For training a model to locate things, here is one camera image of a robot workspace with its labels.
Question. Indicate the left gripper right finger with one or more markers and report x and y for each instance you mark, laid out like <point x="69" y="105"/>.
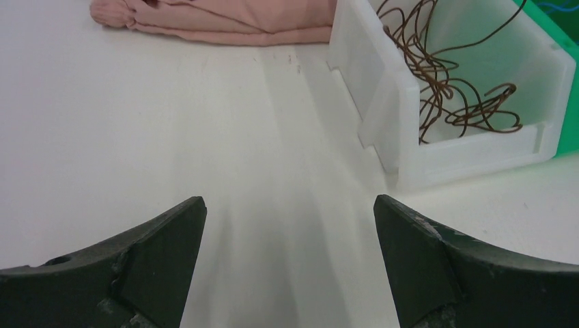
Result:
<point x="440" y="277"/>

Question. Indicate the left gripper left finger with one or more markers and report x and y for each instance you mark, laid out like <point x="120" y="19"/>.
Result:
<point x="138" y="278"/>

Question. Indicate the white plastic bin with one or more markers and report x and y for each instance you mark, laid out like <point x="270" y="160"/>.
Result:
<point x="452" y="89"/>

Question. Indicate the pink crumpled cloth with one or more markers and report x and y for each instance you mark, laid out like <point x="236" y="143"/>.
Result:
<point x="237" y="23"/>

